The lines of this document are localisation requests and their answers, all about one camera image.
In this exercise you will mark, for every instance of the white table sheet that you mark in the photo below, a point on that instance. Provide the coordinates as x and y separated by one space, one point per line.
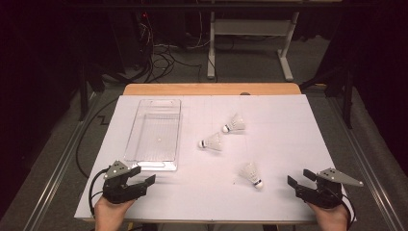
282 144

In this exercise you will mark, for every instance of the black metal stand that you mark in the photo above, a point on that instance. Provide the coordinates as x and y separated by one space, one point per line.
83 96
348 99

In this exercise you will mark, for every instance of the person's right hand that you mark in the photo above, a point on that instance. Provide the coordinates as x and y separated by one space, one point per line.
332 221

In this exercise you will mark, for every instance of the person's left hand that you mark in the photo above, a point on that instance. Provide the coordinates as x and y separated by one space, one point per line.
109 218

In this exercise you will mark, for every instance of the white metal desk frame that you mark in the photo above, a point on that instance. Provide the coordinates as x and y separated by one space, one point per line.
250 27

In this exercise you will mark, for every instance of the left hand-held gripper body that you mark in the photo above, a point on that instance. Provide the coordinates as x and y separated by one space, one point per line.
118 194

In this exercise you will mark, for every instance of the aluminium floor rail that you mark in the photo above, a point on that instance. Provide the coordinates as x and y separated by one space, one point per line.
365 160
61 166

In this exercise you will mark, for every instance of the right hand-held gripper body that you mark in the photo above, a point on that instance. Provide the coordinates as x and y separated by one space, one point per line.
327 197

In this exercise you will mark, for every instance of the clear plastic container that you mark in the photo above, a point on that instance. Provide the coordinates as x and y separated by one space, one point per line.
154 134

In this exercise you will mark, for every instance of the dark equipment with red light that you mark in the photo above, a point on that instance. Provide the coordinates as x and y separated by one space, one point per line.
141 38

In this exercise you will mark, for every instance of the white feather shuttlecock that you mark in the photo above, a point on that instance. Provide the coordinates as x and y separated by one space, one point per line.
251 173
213 142
235 123

